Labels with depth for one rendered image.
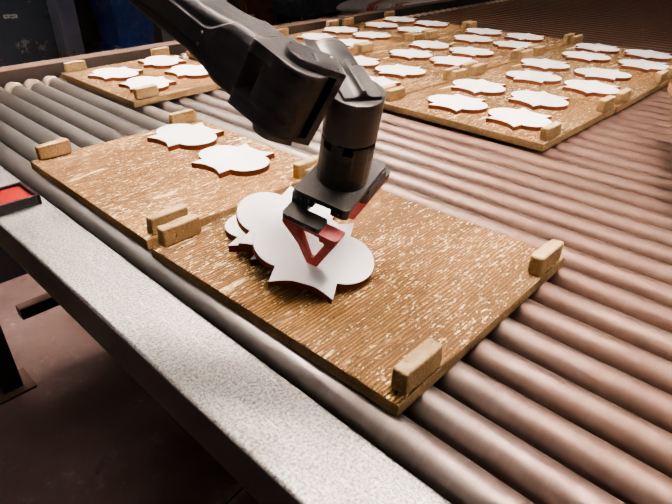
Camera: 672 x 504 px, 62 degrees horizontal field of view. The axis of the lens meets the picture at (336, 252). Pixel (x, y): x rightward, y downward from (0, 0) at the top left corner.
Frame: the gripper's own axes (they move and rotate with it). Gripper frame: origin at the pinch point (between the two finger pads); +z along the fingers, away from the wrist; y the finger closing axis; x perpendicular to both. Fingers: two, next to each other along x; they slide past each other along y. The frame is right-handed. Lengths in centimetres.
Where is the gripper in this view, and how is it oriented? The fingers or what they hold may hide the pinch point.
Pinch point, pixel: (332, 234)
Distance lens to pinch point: 67.8
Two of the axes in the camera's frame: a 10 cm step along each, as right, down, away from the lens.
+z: -1.3, 6.9, 7.1
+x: 8.8, 4.1, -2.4
